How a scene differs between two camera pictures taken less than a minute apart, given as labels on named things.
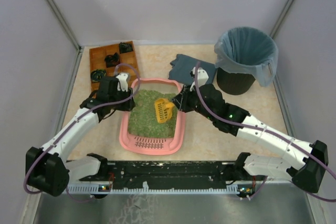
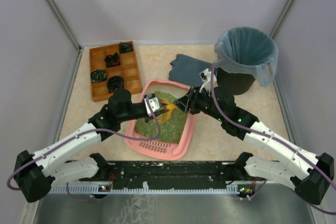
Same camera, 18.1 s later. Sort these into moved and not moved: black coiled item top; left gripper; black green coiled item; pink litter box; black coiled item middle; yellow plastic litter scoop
Moved: pink litter box; left gripper
Not moved: black coiled item top; black green coiled item; black coiled item middle; yellow plastic litter scoop
